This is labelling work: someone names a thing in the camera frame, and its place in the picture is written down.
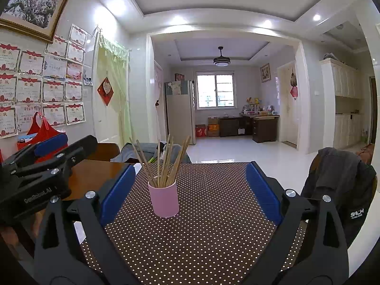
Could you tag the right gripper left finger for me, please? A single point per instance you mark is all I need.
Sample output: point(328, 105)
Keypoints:
point(73, 246)

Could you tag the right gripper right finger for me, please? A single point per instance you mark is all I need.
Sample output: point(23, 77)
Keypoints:
point(308, 245)

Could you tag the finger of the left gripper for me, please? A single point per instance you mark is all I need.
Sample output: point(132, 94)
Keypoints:
point(38, 152)
point(68, 157)

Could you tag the lone wooden chopstick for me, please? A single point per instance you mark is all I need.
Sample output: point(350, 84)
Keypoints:
point(138, 154)

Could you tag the red gift bag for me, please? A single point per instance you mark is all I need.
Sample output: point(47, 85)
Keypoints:
point(39, 131)

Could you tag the brown wooden chair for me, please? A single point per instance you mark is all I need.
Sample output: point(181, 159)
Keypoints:
point(104, 152)

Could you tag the green curtain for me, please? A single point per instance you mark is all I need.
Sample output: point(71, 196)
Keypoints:
point(112, 122)

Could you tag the red diamond door decoration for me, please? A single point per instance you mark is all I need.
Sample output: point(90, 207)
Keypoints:
point(105, 91)

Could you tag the dark jacket on chair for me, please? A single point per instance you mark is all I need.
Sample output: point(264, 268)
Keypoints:
point(350, 183)

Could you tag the brown polka dot mat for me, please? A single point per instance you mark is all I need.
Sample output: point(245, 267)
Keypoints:
point(218, 234)

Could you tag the pink cylindrical cup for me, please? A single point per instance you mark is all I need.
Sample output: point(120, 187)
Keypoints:
point(164, 200)

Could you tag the grey jacket on chair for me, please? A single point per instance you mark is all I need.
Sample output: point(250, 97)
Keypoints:
point(128, 155)

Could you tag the dark wooden desk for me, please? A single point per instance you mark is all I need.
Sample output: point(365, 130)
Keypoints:
point(260, 128)

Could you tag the beige refrigerator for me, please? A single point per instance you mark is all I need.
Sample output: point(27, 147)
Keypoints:
point(180, 110)

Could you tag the framed blossom painting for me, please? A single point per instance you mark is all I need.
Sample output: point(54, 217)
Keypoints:
point(35, 18)

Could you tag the red cardboard box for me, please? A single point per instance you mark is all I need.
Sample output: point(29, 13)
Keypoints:
point(201, 130)

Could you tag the hanging red ornament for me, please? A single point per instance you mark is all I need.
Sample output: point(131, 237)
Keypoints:
point(294, 85)

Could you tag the orange cardboard box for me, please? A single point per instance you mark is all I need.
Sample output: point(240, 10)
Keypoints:
point(213, 127)

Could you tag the window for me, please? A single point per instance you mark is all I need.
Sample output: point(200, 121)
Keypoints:
point(215, 90)

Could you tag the brown door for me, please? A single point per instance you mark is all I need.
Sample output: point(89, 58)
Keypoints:
point(373, 129)

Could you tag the ceiling fan lamp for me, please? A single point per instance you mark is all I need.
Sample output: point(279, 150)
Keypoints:
point(221, 61)

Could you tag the white wall cabinet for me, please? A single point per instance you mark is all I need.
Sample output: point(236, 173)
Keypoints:
point(342, 104)

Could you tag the framed wall picture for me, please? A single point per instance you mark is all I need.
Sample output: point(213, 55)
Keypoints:
point(265, 72)

